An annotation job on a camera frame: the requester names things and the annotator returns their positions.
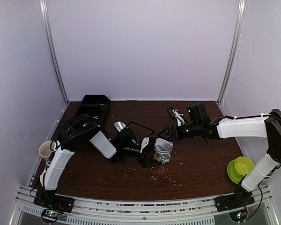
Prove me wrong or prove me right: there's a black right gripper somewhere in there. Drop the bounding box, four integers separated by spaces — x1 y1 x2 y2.
158 121 201 143

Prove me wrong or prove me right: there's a silver metal jar lid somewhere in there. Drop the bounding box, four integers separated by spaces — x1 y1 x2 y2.
154 138 173 154

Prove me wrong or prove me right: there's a clear plastic jar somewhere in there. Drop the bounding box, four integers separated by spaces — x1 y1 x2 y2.
153 146 172 165

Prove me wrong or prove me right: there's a silver metal scoop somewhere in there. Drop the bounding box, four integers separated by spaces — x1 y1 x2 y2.
114 121 126 132

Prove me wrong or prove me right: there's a black three-compartment candy tray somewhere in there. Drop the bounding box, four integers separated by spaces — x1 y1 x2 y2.
75 94 111 130

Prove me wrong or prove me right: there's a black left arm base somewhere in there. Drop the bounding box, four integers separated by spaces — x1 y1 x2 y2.
33 182 74 225

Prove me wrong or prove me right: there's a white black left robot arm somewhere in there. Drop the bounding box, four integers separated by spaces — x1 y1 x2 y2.
39 114 156 208

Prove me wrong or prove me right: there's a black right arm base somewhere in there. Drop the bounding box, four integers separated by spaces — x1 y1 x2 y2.
214 185 255 223

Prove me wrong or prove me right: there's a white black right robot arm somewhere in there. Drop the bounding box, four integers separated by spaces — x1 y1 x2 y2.
158 102 281 207

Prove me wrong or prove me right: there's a green saucer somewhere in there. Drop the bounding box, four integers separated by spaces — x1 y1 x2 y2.
227 160 243 184

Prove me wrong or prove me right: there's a green bowl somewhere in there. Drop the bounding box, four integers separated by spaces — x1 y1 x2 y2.
232 157 254 178

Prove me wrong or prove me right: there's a beige patterned ceramic mug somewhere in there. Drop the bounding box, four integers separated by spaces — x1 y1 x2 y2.
38 141 57 163

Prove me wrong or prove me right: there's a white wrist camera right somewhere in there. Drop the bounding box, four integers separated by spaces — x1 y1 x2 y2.
167 106 185 126

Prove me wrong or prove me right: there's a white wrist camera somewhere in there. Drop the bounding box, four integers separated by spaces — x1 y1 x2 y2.
140 137 150 154
167 106 185 126

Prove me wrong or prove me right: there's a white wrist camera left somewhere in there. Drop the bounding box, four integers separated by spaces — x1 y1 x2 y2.
140 137 150 154

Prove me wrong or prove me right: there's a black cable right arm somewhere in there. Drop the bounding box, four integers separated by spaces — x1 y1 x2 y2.
189 131 209 146

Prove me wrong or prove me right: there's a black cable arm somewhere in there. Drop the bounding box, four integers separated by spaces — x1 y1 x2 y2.
53 117 155 150
189 131 209 146

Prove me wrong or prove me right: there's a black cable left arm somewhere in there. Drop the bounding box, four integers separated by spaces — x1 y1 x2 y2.
53 117 155 150

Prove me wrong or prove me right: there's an aluminium corner post right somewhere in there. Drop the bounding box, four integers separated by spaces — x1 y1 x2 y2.
217 0 247 106

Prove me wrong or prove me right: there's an aluminium corner post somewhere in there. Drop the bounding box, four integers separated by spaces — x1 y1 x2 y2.
217 0 247 106
39 0 69 105

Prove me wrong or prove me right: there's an aluminium corner post left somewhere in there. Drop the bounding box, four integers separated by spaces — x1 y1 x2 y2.
39 0 69 105

